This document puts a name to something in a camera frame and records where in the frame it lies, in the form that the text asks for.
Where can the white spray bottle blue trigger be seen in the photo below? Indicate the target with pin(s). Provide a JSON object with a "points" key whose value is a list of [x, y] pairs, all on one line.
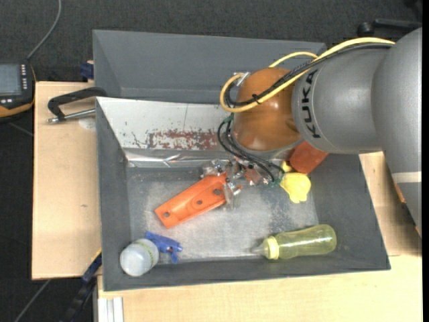
{"points": [[139, 257]]}

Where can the yellow toy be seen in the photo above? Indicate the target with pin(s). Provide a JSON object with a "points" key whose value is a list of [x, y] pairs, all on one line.
{"points": [[295, 184]]}

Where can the grey metal bin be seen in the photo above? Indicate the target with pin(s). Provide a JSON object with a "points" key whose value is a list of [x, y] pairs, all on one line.
{"points": [[161, 62]]}

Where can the orange block with holes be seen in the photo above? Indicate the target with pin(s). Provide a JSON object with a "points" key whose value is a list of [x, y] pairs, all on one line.
{"points": [[187, 206]]}

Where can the pale wood board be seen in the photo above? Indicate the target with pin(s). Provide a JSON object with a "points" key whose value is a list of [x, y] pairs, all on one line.
{"points": [[63, 179]]}

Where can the yellow clear baby bottle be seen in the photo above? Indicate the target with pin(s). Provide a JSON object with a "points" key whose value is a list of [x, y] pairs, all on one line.
{"points": [[301, 243]]}

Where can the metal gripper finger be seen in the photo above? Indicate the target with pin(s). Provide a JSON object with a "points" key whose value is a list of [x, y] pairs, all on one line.
{"points": [[232, 196], [212, 169]]}

